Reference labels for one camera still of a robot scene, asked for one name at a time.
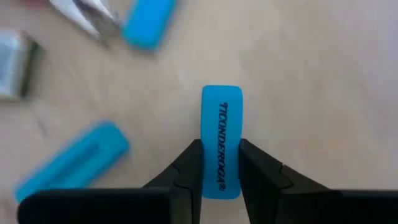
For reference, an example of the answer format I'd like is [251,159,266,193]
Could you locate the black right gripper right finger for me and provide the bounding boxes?
[238,138,398,224]

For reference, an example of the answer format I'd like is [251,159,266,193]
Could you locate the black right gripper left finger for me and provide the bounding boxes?
[17,138,205,224]

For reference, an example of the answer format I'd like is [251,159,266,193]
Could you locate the blue Ticonderoga eraser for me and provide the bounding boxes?
[14,119,121,203]
[40,130,131,191]
[120,0,178,52]
[200,85,244,200]

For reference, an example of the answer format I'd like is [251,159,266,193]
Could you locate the yellow crayon box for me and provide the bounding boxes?
[0,29,41,102]

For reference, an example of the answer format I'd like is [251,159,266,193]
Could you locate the red-handled pliers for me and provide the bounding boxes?
[48,0,122,41]

